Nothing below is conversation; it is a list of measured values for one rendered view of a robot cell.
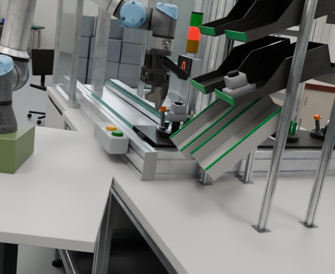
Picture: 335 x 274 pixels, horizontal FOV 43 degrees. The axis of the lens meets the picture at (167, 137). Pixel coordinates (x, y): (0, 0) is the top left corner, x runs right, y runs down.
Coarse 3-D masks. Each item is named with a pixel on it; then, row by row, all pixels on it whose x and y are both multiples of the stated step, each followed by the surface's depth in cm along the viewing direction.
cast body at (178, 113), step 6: (180, 102) 155; (174, 108) 155; (180, 108) 154; (186, 108) 155; (168, 114) 156; (174, 114) 154; (180, 114) 155; (186, 114) 156; (174, 120) 155; (180, 120) 156; (186, 120) 157
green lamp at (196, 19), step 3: (192, 15) 168; (195, 15) 167; (198, 15) 167; (201, 15) 167; (192, 18) 168; (195, 18) 167; (198, 18) 167; (201, 18) 168; (192, 21) 168; (195, 21) 167; (198, 21) 167; (201, 21) 168; (189, 24) 170; (192, 24) 168; (195, 24) 168; (198, 24) 168; (201, 24) 169
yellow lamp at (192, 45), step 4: (188, 40) 170; (192, 40) 169; (196, 40) 170; (188, 44) 170; (192, 44) 170; (196, 44) 170; (188, 48) 171; (192, 48) 170; (196, 48) 171; (192, 52) 170; (196, 52) 171
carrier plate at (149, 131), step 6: (138, 126) 163; (144, 126) 165; (150, 126) 166; (156, 126) 167; (144, 132) 156; (150, 132) 157; (150, 138) 150; (156, 138) 151; (162, 138) 152; (150, 144) 149; (156, 144) 144; (162, 144) 145; (168, 144) 146; (174, 144) 147
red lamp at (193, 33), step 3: (189, 27) 170; (192, 27) 168; (195, 27) 168; (189, 30) 170; (192, 30) 169; (195, 30) 168; (198, 30) 169; (189, 33) 170; (192, 33) 169; (195, 33) 169; (198, 33) 169; (189, 36) 170; (192, 36) 169; (195, 36) 169; (198, 36) 170; (192, 39) 169; (195, 39) 169; (198, 39) 170
